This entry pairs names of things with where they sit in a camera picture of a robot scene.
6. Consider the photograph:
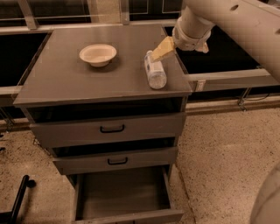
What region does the white paper bowl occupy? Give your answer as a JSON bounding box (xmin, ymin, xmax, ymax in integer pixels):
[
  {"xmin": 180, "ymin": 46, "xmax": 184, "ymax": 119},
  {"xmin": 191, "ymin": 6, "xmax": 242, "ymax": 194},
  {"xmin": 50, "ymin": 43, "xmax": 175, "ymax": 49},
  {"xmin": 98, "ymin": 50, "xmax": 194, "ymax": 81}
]
[{"xmin": 79, "ymin": 44, "xmax": 117, "ymax": 67}]

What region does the black metal stand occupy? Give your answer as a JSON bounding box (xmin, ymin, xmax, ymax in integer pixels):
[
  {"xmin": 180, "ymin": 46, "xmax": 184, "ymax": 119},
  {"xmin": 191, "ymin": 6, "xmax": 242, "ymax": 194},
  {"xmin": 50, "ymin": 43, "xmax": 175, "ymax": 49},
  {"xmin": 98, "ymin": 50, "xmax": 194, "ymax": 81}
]
[{"xmin": 0, "ymin": 175, "xmax": 36, "ymax": 224}]

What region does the grey top drawer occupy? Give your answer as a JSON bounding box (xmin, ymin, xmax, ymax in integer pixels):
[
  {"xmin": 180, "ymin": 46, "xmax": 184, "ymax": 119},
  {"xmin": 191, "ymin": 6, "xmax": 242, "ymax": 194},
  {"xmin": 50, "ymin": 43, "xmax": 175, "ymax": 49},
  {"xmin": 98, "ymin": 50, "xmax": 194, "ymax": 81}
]
[{"xmin": 31, "ymin": 112, "xmax": 186, "ymax": 148}]

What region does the grey drawer cabinet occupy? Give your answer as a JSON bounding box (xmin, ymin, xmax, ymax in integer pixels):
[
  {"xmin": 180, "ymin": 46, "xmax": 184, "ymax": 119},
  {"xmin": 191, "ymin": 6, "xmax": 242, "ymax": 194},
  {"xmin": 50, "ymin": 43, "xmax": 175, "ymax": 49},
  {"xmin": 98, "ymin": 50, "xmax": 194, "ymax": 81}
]
[{"xmin": 14, "ymin": 24, "xmax": 192, "ymax": 182}]

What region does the metal railing frame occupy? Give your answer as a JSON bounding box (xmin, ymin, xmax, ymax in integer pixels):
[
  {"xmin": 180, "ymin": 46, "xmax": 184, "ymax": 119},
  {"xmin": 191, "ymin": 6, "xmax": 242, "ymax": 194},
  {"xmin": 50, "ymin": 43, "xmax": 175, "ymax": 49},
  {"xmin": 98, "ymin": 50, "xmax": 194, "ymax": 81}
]
[{"xmin": 0, "ymin": 0, "xmax": 280, "ymax": 130}]

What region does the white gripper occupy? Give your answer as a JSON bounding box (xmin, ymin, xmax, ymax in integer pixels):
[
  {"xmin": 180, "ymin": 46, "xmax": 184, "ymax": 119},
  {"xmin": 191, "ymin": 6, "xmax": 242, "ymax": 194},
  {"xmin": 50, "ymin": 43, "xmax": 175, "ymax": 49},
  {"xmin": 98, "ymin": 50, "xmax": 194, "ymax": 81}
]
[{"xmin": 150, "ymin": 17, "xmax": 211, "ymax": 62}]

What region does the grey middle drawer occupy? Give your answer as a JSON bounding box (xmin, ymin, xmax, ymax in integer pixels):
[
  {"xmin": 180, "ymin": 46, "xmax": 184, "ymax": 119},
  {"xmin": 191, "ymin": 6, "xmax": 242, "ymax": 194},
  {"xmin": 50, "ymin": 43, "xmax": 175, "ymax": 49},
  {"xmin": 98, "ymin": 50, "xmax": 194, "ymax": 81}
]
[{"xmin": 53, "ymin": 147, "xmax": 178, "ymax": 175}]

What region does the clear plastic water bottle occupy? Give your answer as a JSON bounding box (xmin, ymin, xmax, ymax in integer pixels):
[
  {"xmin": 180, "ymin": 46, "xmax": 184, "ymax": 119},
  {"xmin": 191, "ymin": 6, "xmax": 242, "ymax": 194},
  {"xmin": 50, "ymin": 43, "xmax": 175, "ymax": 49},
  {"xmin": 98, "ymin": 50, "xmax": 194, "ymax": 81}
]
[{"xmin": 144, "ymin": 51, "xmax": 167, "ymax": 89}]

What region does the grey open bottom drawer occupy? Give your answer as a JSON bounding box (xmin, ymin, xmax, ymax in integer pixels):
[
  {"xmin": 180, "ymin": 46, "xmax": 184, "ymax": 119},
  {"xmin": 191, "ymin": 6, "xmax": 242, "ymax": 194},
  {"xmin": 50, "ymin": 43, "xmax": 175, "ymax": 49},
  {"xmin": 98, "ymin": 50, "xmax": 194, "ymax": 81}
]
[{"xmin": 72, "ymin": 166, "xmax": 183, "ymax": 224}]

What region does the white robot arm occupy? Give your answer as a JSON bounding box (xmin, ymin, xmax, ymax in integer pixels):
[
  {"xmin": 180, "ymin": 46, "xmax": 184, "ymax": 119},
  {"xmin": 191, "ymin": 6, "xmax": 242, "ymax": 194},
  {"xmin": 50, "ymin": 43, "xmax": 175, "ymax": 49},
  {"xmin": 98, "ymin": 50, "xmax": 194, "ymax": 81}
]
[{"xmin": 173, "ymin": 0, "xmax": 280, "ymax": 224}]

